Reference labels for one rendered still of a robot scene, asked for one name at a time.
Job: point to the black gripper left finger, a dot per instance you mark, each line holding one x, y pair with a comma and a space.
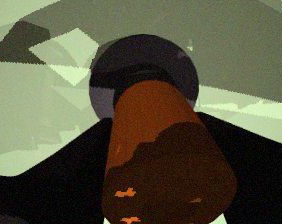
66, 188

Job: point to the orange knob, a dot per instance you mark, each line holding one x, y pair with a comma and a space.
163, 166

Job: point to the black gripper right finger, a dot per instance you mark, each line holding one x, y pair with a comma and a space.
257, 164

